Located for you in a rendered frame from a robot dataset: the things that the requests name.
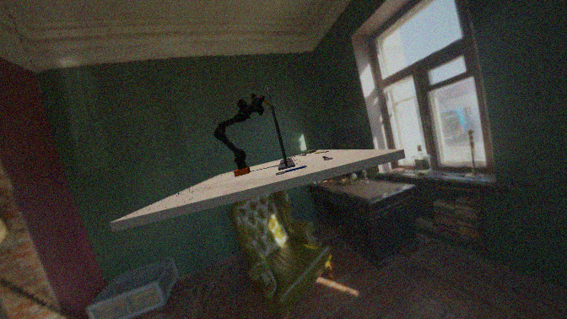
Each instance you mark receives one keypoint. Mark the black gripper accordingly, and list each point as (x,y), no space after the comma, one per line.
(254,105)

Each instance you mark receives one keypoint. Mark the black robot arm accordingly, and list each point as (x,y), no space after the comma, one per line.
(240,155)

